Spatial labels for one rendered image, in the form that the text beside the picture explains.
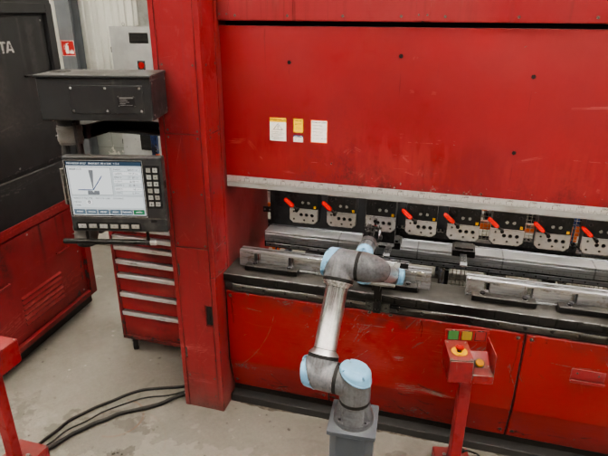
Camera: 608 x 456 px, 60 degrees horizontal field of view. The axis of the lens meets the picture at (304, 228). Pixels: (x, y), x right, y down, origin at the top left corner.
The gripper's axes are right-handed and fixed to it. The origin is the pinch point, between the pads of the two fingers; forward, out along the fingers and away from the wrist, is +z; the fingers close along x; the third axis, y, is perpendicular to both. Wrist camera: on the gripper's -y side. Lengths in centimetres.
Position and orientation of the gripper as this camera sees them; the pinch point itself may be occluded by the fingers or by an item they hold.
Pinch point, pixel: (375, 231)
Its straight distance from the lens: 265.7
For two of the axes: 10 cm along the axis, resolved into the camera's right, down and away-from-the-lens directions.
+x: -9.6, -1.1, 2.5
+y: 0.0, -9.3, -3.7
